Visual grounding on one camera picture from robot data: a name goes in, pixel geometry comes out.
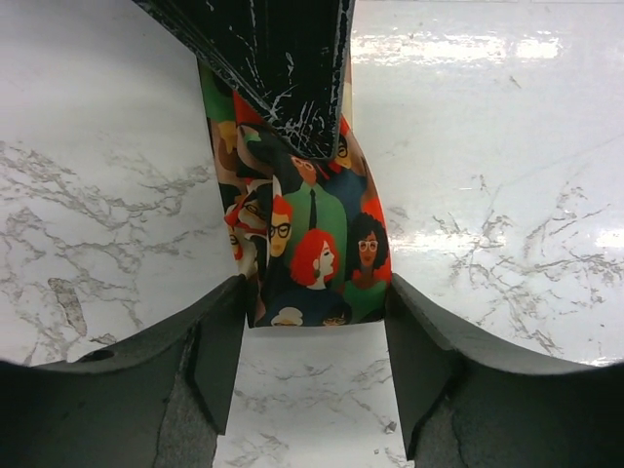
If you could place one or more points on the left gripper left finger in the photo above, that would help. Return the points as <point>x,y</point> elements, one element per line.
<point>160,398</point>

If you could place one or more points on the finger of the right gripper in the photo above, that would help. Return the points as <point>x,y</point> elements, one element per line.
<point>286,59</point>

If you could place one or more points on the colourful floral patterned tie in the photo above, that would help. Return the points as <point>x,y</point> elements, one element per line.
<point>309,236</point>

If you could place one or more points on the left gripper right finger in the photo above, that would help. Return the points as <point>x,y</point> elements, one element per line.
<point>468,398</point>

